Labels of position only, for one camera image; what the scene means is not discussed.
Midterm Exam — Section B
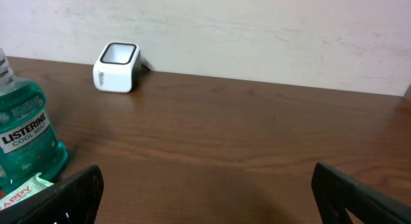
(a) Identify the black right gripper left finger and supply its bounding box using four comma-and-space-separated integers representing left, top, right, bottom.
1, 165, 104, 224

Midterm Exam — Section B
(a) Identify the blue mouthwash bottle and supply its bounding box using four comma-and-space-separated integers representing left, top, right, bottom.
1, 51, 68, 194

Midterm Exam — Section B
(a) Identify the teal wet wipes pack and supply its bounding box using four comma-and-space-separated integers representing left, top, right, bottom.
1, 173, 53, 210

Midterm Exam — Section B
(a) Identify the white barcode scanner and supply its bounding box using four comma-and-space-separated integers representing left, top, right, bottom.
92, 42, 142, 93

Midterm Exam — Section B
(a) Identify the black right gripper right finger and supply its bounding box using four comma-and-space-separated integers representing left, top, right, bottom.
311, 162, 410, 224

